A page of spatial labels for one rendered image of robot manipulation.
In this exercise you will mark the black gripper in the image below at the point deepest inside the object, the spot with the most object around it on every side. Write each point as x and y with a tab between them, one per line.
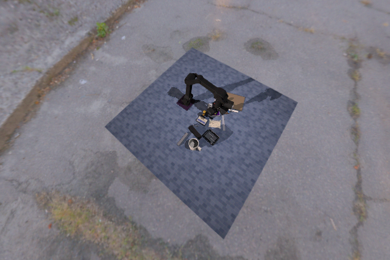
212	110

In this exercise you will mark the beige inspection card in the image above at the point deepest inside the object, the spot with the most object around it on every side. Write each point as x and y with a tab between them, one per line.
214	123

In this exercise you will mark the dark stamp pad tin with beige label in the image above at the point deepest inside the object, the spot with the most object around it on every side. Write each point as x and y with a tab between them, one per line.
202	120

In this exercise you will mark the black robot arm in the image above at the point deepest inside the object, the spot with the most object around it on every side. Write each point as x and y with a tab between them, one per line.
220	94

